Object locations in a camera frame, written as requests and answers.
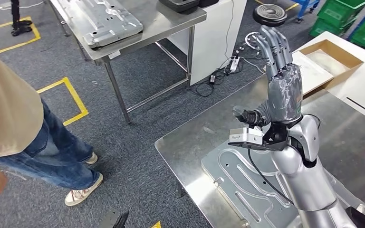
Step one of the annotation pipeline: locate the open black foam case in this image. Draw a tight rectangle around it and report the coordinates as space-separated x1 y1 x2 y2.
159 0 220 13

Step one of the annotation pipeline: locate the open cardboard box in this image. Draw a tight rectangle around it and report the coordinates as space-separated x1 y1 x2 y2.
291 39 364 96

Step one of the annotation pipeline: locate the thin grey power cable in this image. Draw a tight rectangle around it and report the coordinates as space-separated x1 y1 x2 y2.
222 0 235 62

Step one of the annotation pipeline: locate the blue wheeled cart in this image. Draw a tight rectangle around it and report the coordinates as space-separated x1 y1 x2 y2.
291 0 321 23

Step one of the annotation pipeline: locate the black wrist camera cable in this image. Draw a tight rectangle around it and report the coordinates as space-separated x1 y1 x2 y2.
247 148 295 205

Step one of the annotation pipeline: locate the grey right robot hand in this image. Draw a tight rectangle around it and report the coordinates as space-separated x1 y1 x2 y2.
232 25 304 127

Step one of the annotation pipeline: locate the stainless steel workbench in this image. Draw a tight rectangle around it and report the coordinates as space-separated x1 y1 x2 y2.
154 74 365 228

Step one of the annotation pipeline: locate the grey stamped metal panel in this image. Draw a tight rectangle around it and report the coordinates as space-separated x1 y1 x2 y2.
201 140 365 228
56 0 144 48

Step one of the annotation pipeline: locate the steel table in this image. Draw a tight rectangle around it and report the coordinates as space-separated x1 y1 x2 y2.
48 0 208 124

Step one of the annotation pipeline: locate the black stool with chrome base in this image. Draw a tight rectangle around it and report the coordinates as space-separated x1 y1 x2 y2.
245 3 288 51

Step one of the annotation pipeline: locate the white table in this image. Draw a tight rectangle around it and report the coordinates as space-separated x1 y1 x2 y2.
167 0 248 86

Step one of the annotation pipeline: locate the person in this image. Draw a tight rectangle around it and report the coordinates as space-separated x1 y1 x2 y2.
0 33 104 208

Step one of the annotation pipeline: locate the black floor cable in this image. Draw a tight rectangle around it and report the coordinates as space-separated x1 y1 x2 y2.
194 67 233 97

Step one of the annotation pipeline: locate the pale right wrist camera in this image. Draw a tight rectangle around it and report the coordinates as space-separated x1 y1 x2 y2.
228 123 292 152

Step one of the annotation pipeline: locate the humanoid robot with black legs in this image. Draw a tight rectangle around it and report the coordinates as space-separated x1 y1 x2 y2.
10 0 33 37

